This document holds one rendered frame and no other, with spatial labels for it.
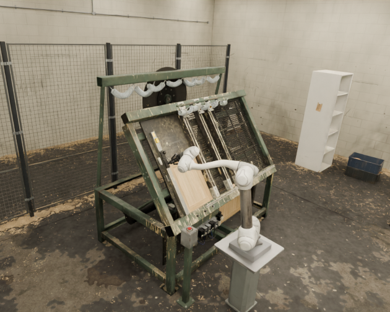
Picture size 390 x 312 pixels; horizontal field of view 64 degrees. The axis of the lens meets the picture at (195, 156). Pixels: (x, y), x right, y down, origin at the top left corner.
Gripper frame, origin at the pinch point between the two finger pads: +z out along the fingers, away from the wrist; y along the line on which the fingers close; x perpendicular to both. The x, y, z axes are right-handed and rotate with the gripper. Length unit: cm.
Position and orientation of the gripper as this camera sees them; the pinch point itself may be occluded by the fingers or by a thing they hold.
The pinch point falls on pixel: (170, 162)
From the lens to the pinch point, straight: 318.1
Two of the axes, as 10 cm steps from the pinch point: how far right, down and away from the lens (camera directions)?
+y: 4.0, 9.2, -0.3
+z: -6.5, 3.0, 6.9
